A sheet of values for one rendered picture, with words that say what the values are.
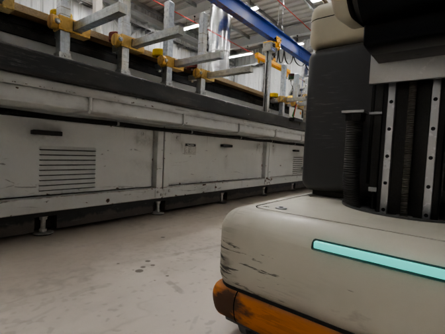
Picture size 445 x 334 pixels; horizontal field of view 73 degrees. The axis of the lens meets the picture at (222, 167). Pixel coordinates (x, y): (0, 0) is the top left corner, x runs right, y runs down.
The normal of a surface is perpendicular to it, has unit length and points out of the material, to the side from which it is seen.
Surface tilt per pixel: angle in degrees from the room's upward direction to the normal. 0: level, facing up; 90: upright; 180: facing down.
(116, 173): 90
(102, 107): 90
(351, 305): 90
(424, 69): 90
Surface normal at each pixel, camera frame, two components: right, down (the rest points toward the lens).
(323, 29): -0.62, 0.02
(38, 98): 0.79, 0.07
